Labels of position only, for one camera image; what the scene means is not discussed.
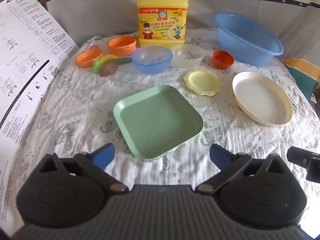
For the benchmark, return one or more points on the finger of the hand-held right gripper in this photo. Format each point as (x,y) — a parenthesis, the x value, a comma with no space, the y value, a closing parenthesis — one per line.
(298,156)

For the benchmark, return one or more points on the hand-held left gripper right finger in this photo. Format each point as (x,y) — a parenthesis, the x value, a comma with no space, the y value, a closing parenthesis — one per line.
(220,155)

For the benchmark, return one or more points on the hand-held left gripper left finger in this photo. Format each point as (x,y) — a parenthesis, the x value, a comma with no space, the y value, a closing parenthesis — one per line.
(104,155)

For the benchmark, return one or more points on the green square plate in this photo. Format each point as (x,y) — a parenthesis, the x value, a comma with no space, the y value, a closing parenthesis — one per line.
(157,122)

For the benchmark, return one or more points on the cream round plate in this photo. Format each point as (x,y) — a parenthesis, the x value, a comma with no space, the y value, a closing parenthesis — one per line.
(262,100)

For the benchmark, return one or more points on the yellow flower-shaped plate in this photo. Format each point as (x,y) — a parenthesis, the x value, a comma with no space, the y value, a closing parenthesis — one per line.
(203,82)

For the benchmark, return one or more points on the blue translucent bowl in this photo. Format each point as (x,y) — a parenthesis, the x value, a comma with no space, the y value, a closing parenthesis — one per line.
(151,60)

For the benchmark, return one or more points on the white printed blanket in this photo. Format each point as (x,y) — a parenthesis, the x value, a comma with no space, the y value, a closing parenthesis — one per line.
(75,110)

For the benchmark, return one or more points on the teal and yellow striped cloth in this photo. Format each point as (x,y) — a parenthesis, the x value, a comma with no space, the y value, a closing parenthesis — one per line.
(303,70)

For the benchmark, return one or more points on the light green toy vegetable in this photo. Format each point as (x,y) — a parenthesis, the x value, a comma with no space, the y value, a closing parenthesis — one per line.
(98,66)

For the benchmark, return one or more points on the green toy cucumber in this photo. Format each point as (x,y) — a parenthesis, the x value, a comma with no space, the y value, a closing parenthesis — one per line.
(123,60)

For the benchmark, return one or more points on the small orange bowl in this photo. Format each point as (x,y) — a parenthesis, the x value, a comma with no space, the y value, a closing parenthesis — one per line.
(222,58)

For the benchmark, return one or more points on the yellow toy banana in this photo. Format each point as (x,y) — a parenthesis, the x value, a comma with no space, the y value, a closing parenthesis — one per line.
(108,58)

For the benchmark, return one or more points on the orange toy dish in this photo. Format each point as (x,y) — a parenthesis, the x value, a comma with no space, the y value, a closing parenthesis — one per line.
(88,58)

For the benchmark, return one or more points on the clear plastic bowl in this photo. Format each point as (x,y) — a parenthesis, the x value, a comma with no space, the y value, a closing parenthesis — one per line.
(187,56)

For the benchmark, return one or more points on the orange toy pot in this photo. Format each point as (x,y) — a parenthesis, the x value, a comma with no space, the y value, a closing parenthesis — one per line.
(122,45)

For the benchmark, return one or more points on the blue plastic basin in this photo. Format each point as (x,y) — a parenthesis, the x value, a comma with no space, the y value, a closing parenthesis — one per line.
(246,40)

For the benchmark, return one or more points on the white instruction sheet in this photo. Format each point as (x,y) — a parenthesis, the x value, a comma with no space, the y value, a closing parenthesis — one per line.
(22,62)

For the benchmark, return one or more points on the yellow detergent jug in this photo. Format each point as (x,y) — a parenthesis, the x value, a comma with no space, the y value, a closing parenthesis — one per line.
(162,17)

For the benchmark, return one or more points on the grey star-trimmed bed bumper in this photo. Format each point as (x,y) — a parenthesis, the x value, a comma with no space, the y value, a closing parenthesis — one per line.
(245,5)

